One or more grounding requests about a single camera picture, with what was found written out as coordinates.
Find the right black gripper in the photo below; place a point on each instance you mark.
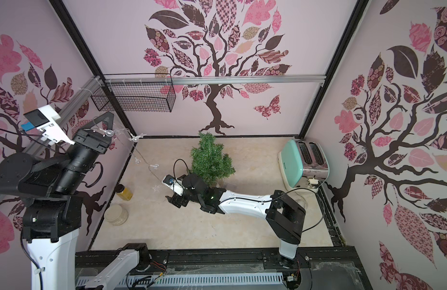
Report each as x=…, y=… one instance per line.
x=178, y=199

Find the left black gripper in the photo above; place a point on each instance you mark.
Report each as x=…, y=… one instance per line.
x=86, y=136

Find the string lights with star ornaments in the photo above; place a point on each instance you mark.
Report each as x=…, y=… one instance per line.
x=134, y=139

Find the small green christmas tree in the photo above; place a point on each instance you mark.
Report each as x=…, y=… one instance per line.
x=209, y=162

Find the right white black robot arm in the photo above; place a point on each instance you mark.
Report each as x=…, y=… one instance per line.
x=284, y=215

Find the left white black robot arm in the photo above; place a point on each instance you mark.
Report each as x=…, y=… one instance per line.
x=47, y=187

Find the yellow liquid jar black lid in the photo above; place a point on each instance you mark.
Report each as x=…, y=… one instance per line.
x=123, y=192

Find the clear jar cream lid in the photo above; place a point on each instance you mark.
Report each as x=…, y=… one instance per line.
x=116, y=215

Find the mint green chrome toaster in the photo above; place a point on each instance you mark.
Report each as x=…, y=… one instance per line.
x=303, y=165

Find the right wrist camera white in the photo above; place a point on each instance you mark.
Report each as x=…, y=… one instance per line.
x=175, y=185

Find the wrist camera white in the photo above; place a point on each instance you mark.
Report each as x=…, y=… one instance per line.
x=44, y=119
x=175, y=185

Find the black wire basket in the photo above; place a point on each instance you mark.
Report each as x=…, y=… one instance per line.
x=142, y=92

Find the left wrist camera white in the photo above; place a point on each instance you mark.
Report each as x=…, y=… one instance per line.
x=44, y=119

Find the aluminium rail left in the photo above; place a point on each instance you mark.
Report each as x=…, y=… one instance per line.
x=79, y=98

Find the aluminium rail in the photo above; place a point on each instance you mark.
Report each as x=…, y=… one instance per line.
x=79, y=98
x=304, y=78

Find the aluminium rail back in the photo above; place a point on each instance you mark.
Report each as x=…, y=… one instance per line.
x=304, y=78

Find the white slotted cable duct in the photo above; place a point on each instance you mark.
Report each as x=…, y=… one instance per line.
x=196, y=281

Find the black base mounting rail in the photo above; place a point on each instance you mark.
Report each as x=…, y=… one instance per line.
x=317, y=268

